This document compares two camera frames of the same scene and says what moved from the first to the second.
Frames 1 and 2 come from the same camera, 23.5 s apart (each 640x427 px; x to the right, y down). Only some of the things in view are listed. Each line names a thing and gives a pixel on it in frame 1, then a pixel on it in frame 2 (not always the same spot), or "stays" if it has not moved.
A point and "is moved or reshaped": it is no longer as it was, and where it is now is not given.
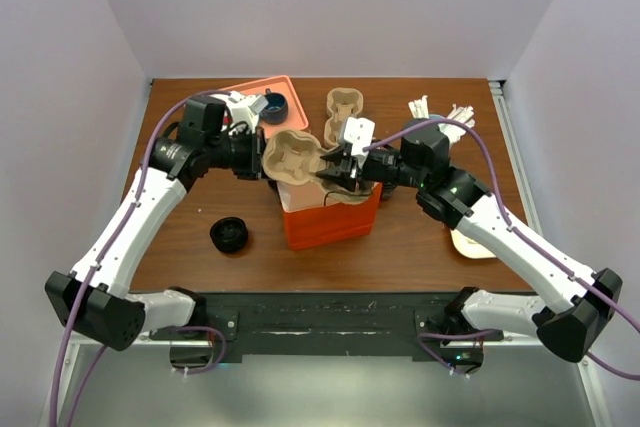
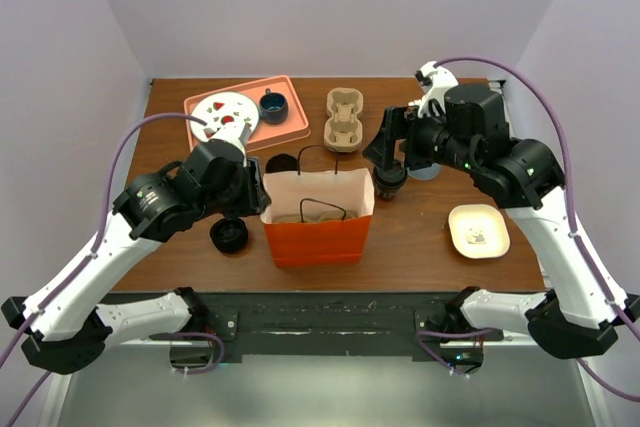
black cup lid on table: x=229 y=234 stays
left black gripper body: x=242 y=152 to x=232 y=202
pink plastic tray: x=295 y=119 stays
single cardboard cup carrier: x=295 y=157 to x=318 y=216
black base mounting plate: x=332 y=326 stays
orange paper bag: x=311 y=219 is moved or reshaped
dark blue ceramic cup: x=276 y=111 stays
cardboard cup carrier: x=341 y=102 stays
